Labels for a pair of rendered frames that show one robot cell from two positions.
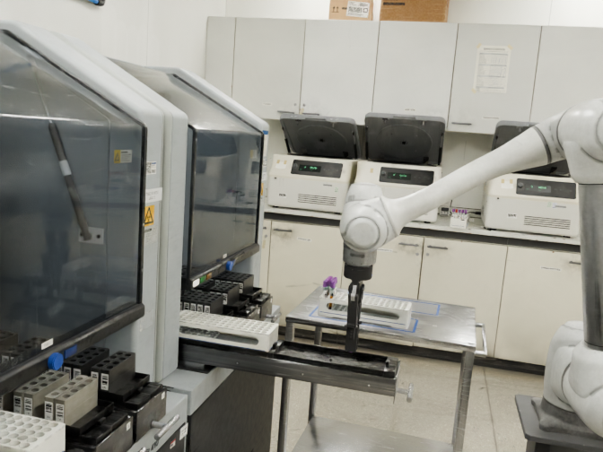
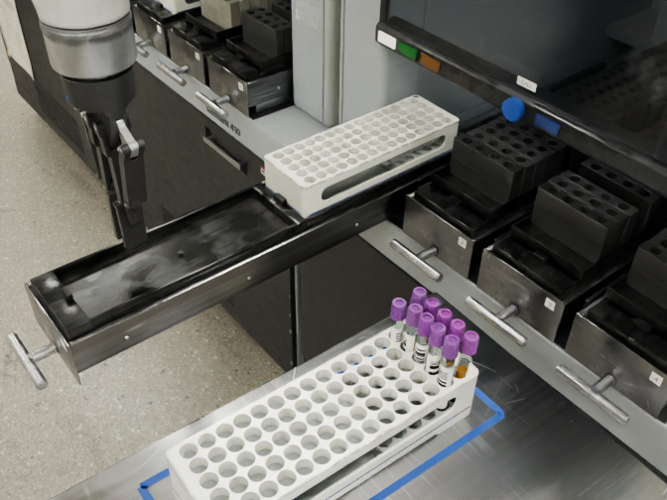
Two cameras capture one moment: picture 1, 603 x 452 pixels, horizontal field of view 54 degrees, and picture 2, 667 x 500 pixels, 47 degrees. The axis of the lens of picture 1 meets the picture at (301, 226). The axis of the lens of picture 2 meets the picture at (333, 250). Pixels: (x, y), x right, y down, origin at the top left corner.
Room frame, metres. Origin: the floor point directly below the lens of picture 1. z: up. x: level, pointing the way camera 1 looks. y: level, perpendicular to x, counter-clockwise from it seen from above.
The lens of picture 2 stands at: (2.16, -0.58, 1.46)
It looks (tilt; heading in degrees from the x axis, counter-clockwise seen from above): 40 degrees down; 128
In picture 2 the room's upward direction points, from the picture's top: 1 degrees clockwise
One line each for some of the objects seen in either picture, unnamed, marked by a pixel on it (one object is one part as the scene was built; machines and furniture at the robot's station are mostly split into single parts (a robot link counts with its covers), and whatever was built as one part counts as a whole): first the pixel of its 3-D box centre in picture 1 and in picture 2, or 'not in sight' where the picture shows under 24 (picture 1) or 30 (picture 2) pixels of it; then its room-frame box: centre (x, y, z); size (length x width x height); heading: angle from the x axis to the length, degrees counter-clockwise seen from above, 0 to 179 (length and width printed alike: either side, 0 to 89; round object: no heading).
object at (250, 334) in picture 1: (223, 332); (364, 155); (1.61, 0.20, 0.83); 0.30 x 0.10 x 0.06; 77
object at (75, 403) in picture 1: (77, 402); (219, 8); (1.09, 0.42, 0.85); 0.12 x 0.02 x 0.06; 168
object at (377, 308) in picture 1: (364, 308); (330, 430); (1.89, -0.23, 0.85); 0.30 x 0.10 x 0.06; 75
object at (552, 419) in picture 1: (571, 408); not in sight; (1.51, -0.76, 0.73); 0.22 x 0.18 x 0.06; 167
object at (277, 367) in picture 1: (283, 360); (266, 228); (1.57, 0.02, 0.78); 0.73 x 0.14 x 0.09; 77
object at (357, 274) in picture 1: (357, 280); (103, 103); (1.51, -0.16, 1.04); 0.08 x 0.07 x 0.09; 167
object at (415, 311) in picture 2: not in sight; (409, 346); (1.90, -0.12, 0.88); 0.02 x 0.02 x 0.11
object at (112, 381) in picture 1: (118, 373); (263, 35); (1.24, 0.38, 0.85); 0.12 x 0.02 x 0.06; 167
